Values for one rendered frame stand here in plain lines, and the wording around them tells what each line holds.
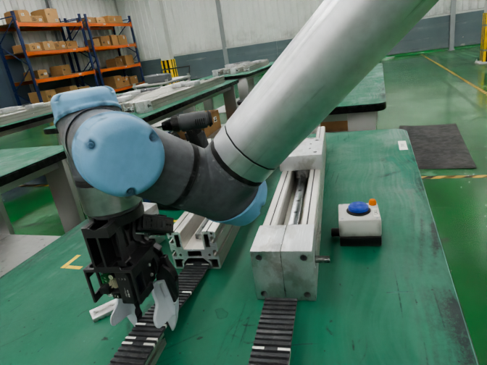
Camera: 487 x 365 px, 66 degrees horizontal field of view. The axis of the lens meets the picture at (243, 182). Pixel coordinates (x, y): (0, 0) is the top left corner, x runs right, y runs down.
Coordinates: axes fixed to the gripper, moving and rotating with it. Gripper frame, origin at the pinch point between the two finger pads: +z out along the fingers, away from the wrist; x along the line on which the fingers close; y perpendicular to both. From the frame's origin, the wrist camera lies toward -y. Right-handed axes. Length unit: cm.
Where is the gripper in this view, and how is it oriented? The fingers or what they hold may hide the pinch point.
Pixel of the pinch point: (155, 318)
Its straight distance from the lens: 63.2
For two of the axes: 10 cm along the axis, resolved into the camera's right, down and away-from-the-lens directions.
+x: 9.7, -0.5, -2.6
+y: -2.2, 3.7, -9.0
